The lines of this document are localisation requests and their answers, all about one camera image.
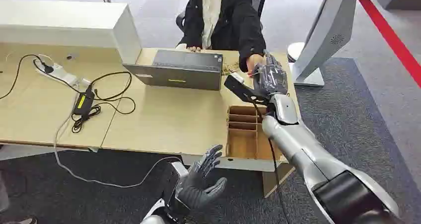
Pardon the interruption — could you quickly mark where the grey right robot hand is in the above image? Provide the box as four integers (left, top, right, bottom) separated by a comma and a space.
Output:
252, 50, 289, 99

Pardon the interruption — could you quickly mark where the white desk riser box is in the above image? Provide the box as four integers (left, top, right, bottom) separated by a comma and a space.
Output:
0, 0, 142, 66

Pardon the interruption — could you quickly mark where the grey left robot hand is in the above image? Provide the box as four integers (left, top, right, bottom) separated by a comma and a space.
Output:
177, 145, 228, 211

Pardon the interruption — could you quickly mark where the golden key chain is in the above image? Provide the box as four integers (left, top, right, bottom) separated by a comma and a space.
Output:
222, 62, 240, 75

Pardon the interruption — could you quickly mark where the black power adapter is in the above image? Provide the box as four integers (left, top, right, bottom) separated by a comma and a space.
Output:
71, 86, 96, 117

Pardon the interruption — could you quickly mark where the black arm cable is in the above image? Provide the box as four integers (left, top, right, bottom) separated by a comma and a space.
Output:
251, 99, 290, 224

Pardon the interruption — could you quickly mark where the white kiosk stand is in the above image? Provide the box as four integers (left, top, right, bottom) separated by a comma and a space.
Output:
287, 0, 400, 87

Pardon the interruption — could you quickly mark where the person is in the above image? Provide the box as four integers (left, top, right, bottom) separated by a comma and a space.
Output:
179, 0, 267, 74

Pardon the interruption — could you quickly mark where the dark grey laptop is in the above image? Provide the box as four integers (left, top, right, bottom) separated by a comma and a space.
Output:
123, 49, 224, 92

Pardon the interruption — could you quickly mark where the person's right hand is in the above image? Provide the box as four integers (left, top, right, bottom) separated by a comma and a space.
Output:
246, 54, 266, 75

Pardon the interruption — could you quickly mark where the grey power cable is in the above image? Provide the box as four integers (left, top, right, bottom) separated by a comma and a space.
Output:
53, 90, 183, 189

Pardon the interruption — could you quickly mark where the white power strip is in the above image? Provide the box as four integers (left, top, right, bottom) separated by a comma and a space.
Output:
34, 59, 91, 87

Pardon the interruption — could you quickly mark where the wooden card box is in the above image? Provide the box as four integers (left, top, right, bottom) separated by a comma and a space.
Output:
225, 105, 284, 161

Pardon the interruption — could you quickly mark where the wooden desk leg panel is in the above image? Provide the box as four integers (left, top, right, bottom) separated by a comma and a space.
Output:
262, 162, 296, 199

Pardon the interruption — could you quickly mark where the black power cable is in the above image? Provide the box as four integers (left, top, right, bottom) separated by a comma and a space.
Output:
0, 54, 137, 134

